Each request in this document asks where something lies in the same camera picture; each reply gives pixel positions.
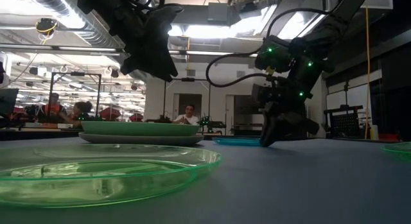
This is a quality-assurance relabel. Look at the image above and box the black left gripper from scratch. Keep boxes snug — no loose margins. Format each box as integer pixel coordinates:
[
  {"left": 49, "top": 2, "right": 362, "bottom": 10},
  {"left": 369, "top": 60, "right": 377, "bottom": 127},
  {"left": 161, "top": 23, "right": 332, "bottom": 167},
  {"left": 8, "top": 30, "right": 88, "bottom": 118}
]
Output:
[{"left": 105, "top": 0, "right": 184, "bottom": 83}]

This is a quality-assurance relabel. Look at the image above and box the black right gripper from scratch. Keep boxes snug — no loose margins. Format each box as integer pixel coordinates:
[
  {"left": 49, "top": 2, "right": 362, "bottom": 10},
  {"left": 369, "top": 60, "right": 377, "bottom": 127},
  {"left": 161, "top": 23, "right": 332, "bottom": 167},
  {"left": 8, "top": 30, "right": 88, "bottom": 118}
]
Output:
[{"left": 259, "top": 84, "right": 322, "bottom": 148}]

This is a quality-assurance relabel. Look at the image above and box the clear blue plastic plate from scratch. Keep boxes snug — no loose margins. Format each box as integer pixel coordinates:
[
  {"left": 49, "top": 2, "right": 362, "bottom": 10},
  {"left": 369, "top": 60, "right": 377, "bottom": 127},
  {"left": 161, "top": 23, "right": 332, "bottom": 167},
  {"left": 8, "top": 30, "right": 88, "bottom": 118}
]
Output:
[{"left": 211, "top": 136, "right": 263, "bottom": 147}]

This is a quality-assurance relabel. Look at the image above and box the opaque green plastic plate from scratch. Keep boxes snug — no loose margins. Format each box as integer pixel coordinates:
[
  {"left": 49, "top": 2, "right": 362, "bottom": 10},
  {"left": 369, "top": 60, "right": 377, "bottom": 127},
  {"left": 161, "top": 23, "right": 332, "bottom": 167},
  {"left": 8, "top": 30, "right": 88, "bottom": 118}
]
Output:
[{"left": 80, "top": 121, "right": 200, "bottom": 137}]

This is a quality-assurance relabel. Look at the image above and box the cracked clear green plastic plate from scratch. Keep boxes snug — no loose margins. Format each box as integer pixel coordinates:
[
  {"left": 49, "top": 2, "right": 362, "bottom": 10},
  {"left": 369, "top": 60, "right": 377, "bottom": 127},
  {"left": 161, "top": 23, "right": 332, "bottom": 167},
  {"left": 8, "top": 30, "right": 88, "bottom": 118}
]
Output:
[{"left": 381, "top": 141, "right": 411, "bottom": 160}]

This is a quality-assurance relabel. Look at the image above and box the dark shelving unit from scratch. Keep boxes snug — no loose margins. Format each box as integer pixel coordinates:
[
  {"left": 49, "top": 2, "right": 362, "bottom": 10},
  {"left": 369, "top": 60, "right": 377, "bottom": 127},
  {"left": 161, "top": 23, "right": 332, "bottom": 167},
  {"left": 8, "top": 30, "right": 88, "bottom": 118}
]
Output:
[{"left": 233, "top": 94, "right": 267, "bottom": 137}]

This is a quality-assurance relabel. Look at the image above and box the long ceiling tube light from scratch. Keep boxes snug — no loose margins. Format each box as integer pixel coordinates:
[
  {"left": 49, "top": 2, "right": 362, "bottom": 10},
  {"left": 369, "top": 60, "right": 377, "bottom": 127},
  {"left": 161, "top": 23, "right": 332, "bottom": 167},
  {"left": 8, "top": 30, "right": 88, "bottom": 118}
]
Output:
[{"left": 0, "top": 42, "right": 258, "bottom": 58}]

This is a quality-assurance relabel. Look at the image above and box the black perforated cart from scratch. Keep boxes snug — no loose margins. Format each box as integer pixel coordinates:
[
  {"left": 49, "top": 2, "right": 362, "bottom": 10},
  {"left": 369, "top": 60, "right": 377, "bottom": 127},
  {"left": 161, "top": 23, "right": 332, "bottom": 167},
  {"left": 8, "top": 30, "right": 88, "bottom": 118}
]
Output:
[{"left": 323, "top": 105, "right": 365, "bottom": 135}]

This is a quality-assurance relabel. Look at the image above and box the person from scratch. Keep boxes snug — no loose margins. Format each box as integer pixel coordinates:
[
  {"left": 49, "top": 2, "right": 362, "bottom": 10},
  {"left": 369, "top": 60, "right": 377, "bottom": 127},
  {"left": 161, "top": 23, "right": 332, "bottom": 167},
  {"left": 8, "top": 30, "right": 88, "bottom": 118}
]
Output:
[
  {"left": 64, "top": 101, "right": 94, "bottom": 127},
  {"left": 173, "top": 104, "right": 200, "bottom": 126},
  {"left": 38, "top": 92, "right": 70, "bottom": 124}
]

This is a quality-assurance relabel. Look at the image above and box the black stand pole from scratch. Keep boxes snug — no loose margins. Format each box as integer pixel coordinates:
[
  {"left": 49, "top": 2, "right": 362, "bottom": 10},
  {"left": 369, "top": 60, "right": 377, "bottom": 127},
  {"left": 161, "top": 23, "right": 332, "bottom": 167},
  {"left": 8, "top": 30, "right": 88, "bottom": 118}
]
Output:
[{"left": 343, "top": 81, "right": 351, "bottom": 106}]

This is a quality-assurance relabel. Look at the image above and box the grey plastic plate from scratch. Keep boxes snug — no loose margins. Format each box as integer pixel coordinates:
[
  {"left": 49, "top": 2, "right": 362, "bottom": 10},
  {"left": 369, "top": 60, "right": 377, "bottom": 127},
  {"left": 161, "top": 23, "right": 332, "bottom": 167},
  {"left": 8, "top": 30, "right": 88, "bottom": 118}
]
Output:
[{"left": 78, "top": 132, "right": 206, "bottom": 147}]

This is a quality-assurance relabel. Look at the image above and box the grey ceiling ventilation box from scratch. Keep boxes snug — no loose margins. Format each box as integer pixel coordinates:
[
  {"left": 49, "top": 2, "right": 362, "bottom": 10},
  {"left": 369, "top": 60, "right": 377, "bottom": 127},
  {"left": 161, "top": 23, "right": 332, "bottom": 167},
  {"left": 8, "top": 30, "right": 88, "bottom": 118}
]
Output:
[{"left": 207, "top": 2, "right": 231, "bottom": 26}]

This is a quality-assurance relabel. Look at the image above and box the red box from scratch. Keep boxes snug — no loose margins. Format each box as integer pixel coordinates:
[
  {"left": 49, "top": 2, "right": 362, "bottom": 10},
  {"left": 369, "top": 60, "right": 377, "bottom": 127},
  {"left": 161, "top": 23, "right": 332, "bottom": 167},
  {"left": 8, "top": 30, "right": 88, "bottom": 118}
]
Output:
[{"left": 378, "top": 133, "right": 401, "bottom": 142}]

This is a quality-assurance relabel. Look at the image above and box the dark computer monitor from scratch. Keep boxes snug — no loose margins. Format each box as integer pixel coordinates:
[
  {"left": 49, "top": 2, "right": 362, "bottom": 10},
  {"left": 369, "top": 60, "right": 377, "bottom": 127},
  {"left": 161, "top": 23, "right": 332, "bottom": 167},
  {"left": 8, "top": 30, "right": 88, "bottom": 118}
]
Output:
[{"left": 0, "top": 88, "right": 19, "bottom": 116}]

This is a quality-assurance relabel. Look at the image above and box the black metal frame rig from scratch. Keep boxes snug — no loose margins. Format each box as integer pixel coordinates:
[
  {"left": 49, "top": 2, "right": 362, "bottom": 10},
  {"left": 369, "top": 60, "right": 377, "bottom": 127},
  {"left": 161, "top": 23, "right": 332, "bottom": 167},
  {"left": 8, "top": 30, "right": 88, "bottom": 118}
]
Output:
[
  {"left": 162, "top": 77, "right": 212, "bottom": 121},
  {"left": 48, "top": 71, "right": 102, "bottom": 117}
]

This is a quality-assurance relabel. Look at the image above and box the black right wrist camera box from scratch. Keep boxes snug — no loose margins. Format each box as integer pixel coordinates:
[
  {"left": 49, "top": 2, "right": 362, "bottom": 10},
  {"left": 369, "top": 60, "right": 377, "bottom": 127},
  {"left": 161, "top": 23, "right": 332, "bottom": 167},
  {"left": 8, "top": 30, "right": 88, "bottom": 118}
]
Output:
[{"left": 252, "top": 83, "right": 274, "bottom": 105}]

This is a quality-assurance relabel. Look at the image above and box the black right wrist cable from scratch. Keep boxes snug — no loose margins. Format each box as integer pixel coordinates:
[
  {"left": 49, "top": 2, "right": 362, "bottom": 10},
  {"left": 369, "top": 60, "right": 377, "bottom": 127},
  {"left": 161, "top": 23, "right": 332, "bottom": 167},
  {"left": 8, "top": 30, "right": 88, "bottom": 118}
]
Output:
[{"left": 205, "top": 7, "right": 331, "bottom": 89}]

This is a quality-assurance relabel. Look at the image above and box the black ceiling cable reel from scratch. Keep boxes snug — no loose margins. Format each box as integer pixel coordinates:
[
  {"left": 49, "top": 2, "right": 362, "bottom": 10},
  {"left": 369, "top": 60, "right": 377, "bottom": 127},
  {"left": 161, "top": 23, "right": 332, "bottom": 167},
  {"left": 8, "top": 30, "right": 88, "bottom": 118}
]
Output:
[{"left": 35, "top": 17, "right": 58, "bottom": 35}]

